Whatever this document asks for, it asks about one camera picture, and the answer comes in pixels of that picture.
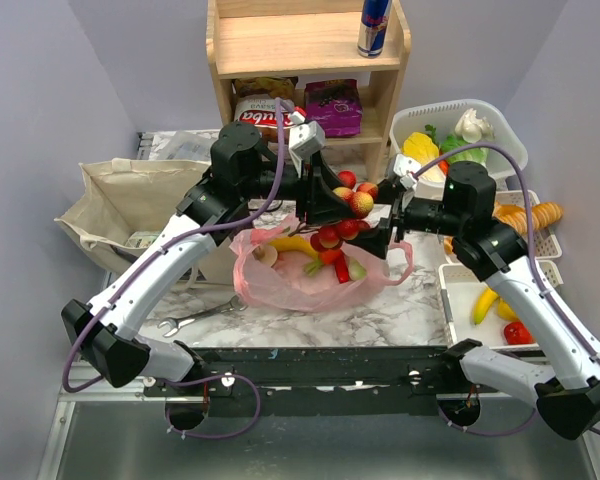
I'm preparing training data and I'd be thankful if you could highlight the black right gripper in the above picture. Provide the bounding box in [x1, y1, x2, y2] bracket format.
[345, 178, 465, 259]

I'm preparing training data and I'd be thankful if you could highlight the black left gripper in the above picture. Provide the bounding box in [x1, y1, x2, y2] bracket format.
[239, 147, 358, 224]

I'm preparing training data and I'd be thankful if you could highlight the red lychee fruit bunch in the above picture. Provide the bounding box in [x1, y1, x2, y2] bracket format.
[290, 167, 377, 252]

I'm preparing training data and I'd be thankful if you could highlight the red chili pepper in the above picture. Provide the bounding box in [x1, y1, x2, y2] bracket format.
[333, 256, 351, 284]

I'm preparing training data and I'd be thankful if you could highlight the beige mushroom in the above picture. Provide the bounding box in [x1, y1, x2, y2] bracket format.
[252, 244, 278, 267]

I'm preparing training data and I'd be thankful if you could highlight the pink plastic grocery bag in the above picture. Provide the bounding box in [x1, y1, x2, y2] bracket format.
[230, 215, 414, 313]

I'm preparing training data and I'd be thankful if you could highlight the canvas tote bag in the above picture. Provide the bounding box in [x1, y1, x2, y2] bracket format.
[55, 158, 208, 274]

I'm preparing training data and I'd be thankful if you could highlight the yellow banana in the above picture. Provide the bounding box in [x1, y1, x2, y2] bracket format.
[269, 235, 318, 260]
[472, 288, 499, 325]

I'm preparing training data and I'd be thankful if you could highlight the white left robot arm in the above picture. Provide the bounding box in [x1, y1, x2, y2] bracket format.
[61, 121, 353, 395]

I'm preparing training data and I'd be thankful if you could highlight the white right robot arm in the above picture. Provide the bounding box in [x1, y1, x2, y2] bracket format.
[353, 154, 600, 440]

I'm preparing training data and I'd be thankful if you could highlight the green white food packet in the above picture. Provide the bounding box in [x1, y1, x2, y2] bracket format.
[125, 231, 160, 249]

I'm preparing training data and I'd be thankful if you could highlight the green lettuce piece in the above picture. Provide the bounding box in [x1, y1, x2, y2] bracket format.
[347, 257, 367, 281]

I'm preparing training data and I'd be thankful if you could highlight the yellow napa cabbage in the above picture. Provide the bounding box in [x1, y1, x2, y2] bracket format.
[402, 132, 446, 183]

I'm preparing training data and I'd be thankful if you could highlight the purple snack bag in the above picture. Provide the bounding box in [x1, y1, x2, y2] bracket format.
[304, 79, 363, 138]

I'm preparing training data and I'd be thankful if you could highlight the white tray with fruit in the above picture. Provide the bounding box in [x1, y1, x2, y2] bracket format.
[438, 263, 540, 352]

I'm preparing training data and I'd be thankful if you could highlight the green bok choy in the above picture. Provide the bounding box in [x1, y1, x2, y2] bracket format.
[439, 134, 488, 166]

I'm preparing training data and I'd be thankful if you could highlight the Chuba cassava chips bag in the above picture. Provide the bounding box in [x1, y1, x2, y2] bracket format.
[233, 76, 298, 143]

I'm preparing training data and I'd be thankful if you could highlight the white garlic bulb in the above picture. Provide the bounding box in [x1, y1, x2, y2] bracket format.
[454, 108, 495, 143]

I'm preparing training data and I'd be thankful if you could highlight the silver open-end wrench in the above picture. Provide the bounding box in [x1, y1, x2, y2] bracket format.
[158, 295, 248, 338]

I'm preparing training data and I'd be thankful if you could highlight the clear plastic parts box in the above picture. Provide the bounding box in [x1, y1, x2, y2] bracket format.
[148, 131, 217, 163]

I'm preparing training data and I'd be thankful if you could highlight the white vegetable basket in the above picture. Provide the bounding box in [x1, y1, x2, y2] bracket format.
[389, 99, 528, 199]

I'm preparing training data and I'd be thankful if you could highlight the yellow bell pepper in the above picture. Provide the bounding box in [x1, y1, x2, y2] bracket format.
[497, 298, 518, 322]

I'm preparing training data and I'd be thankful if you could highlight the white tray with bread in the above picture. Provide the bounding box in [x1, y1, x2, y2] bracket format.
[442, 189, 564, 265]

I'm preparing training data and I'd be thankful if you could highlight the wooden shelf unit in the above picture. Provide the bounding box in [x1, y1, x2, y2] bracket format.
[205, 0, 413, 190]

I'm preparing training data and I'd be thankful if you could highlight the Red Bull can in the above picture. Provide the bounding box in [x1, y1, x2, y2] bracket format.
[357, 0, 391, 58]

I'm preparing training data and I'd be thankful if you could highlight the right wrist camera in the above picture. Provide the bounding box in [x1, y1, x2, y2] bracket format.
[387, 153, 422, 191]

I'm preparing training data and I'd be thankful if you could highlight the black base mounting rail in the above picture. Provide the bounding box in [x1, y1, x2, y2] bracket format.
[144, 346, 471, 417]

